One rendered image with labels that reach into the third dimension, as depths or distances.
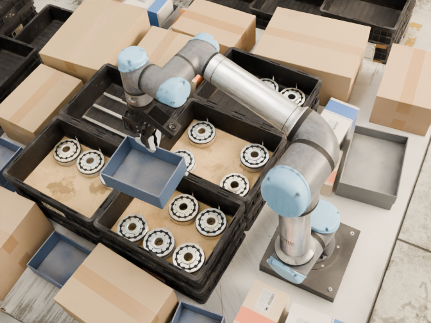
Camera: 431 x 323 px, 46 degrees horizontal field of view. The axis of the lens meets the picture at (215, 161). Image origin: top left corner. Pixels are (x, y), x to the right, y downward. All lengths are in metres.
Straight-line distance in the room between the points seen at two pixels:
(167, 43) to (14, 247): 1.02
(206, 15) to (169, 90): 1.13
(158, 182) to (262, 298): 0.49
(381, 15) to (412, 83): 0.91
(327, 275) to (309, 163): 0.66
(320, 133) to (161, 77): 0.40
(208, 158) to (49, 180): 0.58
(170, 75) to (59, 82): 0.99
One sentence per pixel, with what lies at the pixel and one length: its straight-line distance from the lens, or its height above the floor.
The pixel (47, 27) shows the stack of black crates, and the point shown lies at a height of 0.38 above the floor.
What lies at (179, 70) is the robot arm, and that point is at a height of 1.45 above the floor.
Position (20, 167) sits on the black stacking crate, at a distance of 1.91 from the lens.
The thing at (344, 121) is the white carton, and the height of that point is 0.79.
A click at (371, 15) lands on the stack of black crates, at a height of 0.49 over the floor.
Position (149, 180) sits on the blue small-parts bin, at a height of 1.07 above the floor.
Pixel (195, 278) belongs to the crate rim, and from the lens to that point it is 1.51.
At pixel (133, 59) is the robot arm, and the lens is 1.26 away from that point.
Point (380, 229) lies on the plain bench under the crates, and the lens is 1.87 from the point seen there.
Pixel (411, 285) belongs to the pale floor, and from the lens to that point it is 2.59.
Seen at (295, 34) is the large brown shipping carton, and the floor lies 0.90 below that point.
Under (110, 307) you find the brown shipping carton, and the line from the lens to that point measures 1.60.
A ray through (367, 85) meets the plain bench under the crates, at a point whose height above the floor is 0.70.
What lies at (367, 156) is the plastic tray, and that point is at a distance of 1.96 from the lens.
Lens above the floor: 2.33
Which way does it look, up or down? 56 degrees down
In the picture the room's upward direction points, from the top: 7 degrees counter-clockwise
